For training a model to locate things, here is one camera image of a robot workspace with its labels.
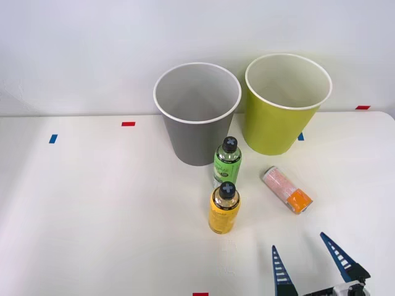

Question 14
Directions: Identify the grey plastic waste bin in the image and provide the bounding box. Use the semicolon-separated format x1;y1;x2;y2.
153;62;242;167

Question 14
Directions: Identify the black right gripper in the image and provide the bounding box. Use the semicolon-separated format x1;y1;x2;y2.
272;232;373;296

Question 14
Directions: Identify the yellow-label plastic bottle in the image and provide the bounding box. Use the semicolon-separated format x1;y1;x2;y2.
209;181;242;234

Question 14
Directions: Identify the yellow-green plastic waste bin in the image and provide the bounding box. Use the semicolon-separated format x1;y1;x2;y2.
245;53;333;156

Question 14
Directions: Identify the green-label plastic bottle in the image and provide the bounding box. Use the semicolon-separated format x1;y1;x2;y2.
212;136;243;189

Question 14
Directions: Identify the orange and pink drink can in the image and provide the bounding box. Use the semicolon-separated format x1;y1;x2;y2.
262;166;314;215

